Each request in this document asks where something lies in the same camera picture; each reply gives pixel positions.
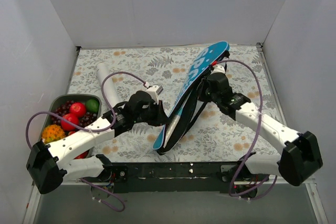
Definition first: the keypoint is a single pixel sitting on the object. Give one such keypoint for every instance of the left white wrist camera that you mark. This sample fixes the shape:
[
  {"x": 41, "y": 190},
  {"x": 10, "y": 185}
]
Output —
[{"x": 154, "y": 91}]

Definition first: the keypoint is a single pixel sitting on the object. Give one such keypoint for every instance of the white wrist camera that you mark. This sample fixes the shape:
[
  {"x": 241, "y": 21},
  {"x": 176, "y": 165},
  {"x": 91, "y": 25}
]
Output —
[
  {"x": 218, "y": 68},
  {"x": 154, "y": 91}
]

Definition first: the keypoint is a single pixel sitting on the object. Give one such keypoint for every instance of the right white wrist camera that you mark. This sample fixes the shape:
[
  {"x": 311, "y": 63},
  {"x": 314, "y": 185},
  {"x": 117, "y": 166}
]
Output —
[{"x": 218, "y": 68}]

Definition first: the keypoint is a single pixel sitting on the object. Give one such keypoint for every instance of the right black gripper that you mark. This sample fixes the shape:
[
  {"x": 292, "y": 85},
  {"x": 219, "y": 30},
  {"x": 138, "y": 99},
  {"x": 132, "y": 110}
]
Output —
[{"x": 203, "y": 87}]

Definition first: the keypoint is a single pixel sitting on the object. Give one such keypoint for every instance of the blue badminton racket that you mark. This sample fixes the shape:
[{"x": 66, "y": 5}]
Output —
[{"x": 170, "y": 129}]

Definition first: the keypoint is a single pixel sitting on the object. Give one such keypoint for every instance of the dark grape bunch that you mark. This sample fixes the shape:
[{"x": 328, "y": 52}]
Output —
[{"x": 84, "y": 121}]

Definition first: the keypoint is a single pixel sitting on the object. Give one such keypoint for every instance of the red apple upper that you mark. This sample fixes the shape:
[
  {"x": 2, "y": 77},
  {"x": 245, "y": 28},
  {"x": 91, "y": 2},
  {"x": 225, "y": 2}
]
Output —
[{"x": 78, "y": 109}]

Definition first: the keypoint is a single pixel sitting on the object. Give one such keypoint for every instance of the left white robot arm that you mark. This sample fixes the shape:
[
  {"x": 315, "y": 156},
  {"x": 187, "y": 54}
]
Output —
[{"x": 51, "y": 164}]

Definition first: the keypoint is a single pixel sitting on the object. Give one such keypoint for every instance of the white shuttlecock tube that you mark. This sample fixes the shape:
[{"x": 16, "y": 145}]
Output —
[{"x": 109, "y": 90}]

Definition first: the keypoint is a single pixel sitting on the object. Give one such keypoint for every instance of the green lime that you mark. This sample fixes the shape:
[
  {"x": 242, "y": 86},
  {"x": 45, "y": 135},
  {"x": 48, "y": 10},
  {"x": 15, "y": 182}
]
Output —
[{"x": 92, "y": 106}]

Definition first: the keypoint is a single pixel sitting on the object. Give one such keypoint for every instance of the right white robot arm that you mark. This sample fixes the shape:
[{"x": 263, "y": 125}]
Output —
[{"x": 300, "y": 155}]

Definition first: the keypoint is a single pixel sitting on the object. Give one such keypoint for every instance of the grey fruit tray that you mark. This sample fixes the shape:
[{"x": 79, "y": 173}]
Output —
[{"x": 63, "y": 98}]

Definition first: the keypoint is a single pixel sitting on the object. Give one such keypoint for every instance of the small red-yellow fruit bunch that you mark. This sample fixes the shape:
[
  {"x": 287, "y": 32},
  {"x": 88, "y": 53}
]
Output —
[{"x": 84, "y": 154}]

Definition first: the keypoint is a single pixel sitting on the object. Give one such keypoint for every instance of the orange flower decoration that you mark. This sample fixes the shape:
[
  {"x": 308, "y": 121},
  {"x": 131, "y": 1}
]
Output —
[{"x": 52, "y": 133}]

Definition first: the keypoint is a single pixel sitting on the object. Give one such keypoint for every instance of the blue racket bag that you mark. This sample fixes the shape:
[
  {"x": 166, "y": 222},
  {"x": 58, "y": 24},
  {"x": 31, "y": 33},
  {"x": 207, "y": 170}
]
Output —
[{"x": 186, "y": 100}]

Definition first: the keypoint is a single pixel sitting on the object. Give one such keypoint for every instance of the red apple lower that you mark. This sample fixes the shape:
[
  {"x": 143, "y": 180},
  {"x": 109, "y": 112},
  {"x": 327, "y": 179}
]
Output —
[{"x": 69, "y": 122}]

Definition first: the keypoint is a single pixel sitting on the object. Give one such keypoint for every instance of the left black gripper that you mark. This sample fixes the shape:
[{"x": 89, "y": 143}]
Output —
[{"x": 161, "y": 114}]

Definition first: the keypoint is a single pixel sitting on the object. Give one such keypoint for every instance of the red apple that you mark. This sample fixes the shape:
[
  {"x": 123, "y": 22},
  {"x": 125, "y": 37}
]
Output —
[
  {"x": 69, "y": 122},
  {"x": 78, "y": 109}
]

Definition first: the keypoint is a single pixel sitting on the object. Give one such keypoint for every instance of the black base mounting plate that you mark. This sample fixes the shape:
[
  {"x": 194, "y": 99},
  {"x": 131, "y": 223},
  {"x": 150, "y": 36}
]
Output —
[{"x": 168, "y": 177}]

